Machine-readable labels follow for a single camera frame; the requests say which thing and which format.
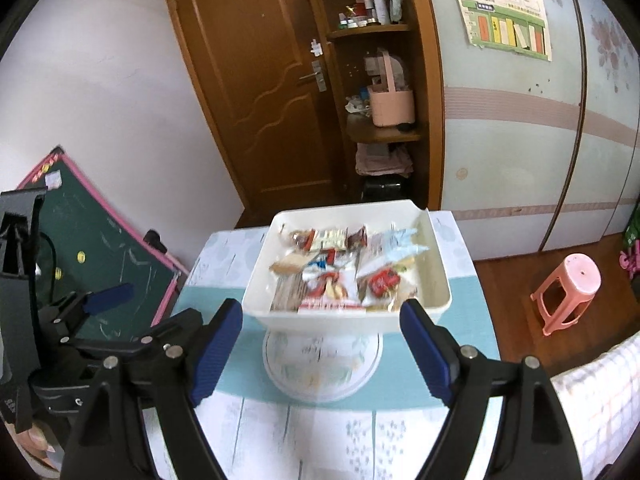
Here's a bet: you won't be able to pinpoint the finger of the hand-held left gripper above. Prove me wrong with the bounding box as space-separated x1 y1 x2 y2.
37 282 136 333
37 307 206 361

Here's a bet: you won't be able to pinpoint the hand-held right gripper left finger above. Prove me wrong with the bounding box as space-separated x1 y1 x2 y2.
60 297 244 480

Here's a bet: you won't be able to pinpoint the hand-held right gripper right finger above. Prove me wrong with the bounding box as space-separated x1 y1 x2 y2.
399 298 583 480

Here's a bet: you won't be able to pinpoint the clear brown biscuit packet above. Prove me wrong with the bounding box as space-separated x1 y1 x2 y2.
270 275 308 313

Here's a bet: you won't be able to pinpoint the white plastic bin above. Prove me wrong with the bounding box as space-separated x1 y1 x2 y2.
241 199 453 336

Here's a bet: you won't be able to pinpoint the blue snack packet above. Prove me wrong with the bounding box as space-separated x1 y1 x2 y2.
372 227 431 261

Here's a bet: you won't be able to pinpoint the white red apple-print packet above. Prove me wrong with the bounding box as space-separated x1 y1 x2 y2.
302 270 358 303

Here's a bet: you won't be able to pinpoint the beige cracker packet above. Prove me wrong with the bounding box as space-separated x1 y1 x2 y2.
315 229 348 251

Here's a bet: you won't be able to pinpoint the person's left hand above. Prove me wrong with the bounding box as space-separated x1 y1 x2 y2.
10 417 58 468

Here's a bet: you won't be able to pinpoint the pink plastic stool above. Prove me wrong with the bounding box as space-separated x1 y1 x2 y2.
530 254 602 337

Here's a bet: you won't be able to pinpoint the white checked blanket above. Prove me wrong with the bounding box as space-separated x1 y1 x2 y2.
550 332 640 480

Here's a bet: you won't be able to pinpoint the folded pink cloths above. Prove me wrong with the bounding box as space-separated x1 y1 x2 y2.
355 142 413 177

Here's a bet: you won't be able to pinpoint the floral sliding wardrobe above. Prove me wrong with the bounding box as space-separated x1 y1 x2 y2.
417 0 640 253

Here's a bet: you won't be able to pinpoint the dark green bag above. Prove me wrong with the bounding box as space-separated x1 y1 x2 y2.
622 210 640 251

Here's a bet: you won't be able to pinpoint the wooden corner shelf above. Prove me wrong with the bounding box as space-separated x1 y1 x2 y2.
300 0 446 211

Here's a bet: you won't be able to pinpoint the brown wooden door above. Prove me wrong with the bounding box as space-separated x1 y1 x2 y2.
161 0 346 221

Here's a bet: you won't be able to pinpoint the row of small bottles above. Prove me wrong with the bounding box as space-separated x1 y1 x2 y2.
336 0 405 28

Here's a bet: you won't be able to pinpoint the green chalkboard pink frame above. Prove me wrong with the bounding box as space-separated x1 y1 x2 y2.
15 146 188 331

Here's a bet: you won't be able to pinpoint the pink handled basket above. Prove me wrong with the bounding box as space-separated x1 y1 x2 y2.
367 50 416 128

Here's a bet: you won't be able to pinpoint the metal door handle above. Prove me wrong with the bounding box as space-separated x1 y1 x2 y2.
298 60 327 92

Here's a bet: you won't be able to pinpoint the wall poster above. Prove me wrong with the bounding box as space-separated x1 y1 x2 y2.
447 0 553 62

